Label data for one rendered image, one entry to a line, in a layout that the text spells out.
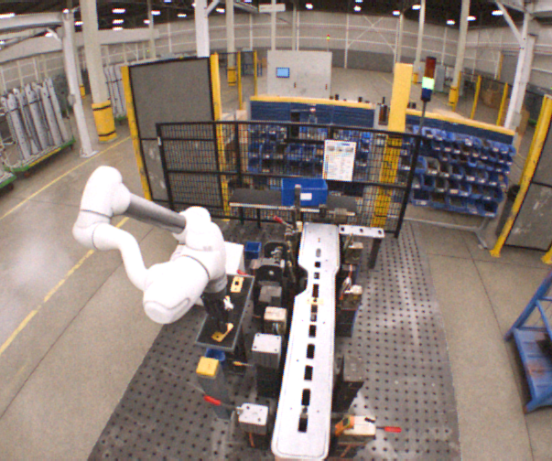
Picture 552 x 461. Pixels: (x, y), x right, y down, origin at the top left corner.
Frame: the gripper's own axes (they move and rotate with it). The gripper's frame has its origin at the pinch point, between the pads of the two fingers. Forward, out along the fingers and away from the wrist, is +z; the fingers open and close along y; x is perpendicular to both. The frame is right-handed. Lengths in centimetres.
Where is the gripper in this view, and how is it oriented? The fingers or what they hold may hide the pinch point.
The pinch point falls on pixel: (221, 325)
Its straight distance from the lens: 105.6
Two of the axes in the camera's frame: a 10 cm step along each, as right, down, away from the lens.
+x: 4.9, -5.0, 7.2
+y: 8.7, 2.8, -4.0
